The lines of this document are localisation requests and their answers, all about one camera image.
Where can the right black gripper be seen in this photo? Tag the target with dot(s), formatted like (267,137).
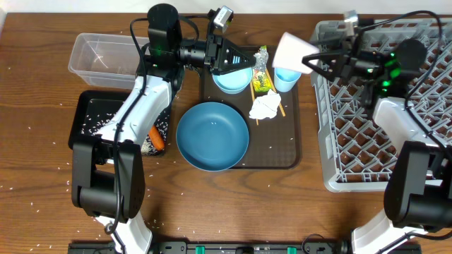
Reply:
(342,65)

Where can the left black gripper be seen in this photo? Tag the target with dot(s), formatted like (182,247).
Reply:
(215,54)

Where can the light blue bowl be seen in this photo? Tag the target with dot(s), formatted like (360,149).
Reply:
(234,82)

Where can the pink cup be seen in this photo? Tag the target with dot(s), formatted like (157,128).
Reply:
(290,52)

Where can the light blue cup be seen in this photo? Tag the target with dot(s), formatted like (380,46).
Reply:
(285,79)

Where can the dark blue plate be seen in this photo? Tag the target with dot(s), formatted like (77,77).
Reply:
(212,136)

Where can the orange carrot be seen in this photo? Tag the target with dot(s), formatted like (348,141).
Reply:
(156,139)

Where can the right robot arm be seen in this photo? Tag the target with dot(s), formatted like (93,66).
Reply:
(417,198)

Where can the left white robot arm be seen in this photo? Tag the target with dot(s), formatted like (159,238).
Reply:
(107,172)

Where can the grey dishwasher rack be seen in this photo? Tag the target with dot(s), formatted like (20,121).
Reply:
(356,155)

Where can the black waste tray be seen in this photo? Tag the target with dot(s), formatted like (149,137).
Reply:
(97,102)

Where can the green foil snack wrapper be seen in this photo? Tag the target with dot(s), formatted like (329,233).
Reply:
(260,79)

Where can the crumpled white tissue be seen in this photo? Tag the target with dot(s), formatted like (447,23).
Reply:
(265,106)

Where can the dark brown serving tray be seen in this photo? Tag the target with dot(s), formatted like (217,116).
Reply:
(273,143)

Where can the clear plastic bin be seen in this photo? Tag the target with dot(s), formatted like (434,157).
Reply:
(104,60)

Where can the pile of white rice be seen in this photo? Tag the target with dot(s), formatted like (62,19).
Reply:
(92,123)

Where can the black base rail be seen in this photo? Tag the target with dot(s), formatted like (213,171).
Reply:
(310,245)

